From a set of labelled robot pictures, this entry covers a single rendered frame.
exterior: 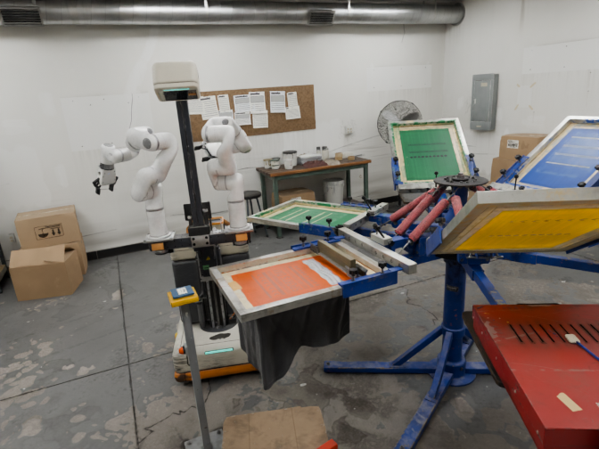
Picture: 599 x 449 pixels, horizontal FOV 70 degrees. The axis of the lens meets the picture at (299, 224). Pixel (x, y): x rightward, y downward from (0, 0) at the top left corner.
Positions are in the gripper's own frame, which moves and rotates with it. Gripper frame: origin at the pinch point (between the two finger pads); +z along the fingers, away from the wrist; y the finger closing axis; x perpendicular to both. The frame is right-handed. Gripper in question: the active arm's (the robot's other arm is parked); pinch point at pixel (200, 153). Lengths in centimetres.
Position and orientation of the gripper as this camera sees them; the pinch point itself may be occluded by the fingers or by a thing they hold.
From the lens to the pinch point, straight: 253.4
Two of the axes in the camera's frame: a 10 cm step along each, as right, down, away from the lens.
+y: -5.4, -7.6, 3.5
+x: 3.5, -5.9, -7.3
